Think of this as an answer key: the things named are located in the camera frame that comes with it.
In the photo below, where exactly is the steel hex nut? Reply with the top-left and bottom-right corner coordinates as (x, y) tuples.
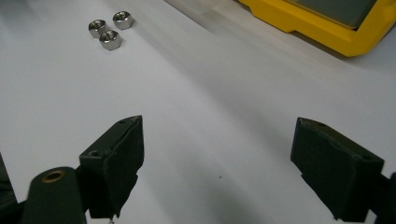
(98, 29), (122, 51)
(112, 10), (135, 31)
(88, 19), (110, 39)

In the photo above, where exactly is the yellow drawer organizer cabinet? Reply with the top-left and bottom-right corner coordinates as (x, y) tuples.
(237, 0), (396, 58)

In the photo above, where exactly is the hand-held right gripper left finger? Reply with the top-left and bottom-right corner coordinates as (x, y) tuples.
(78, 115), (145, 219)

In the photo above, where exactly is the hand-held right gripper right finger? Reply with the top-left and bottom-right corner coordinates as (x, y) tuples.
(290, 117), (386, 223)

